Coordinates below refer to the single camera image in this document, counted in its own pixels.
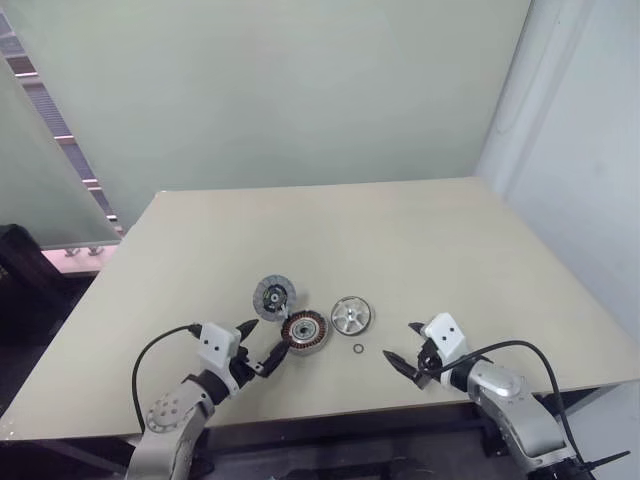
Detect black bulky object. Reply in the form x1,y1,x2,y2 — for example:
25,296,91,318
0,223,69,354

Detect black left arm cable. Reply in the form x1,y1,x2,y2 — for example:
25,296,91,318
130,323,204,434

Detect frosted glass partition panel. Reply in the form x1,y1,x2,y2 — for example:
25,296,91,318
0,49,124,249

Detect grey motor end cap disc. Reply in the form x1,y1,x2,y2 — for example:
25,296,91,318
252,273,297,322

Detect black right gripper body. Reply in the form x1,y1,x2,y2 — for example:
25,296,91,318
414,339,445,382

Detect silver motor rotor cover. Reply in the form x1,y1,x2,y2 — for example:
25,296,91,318
330,295,376,337

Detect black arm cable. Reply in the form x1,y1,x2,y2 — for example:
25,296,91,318
433,340,584,459
130,323,204,434

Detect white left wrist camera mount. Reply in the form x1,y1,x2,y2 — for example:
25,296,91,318
196,323,242,396

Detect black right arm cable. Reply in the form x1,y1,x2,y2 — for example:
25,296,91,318
433,340,584,459

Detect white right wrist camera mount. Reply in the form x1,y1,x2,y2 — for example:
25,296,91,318
423,312,469,362

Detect dark table frame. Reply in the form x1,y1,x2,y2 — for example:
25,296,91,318
197,384,621,480

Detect black cable tie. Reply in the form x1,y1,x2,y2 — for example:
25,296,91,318
582,449,632,474

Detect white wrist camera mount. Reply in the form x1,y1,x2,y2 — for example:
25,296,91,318
423,312,469,362
196,323,242,396

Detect copper wound motor stator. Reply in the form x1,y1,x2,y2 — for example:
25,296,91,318
279,308,332,357

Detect metal grating strip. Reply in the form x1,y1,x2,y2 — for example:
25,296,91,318
0,9,124,236

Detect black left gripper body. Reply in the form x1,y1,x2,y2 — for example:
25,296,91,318
228,343,267,389

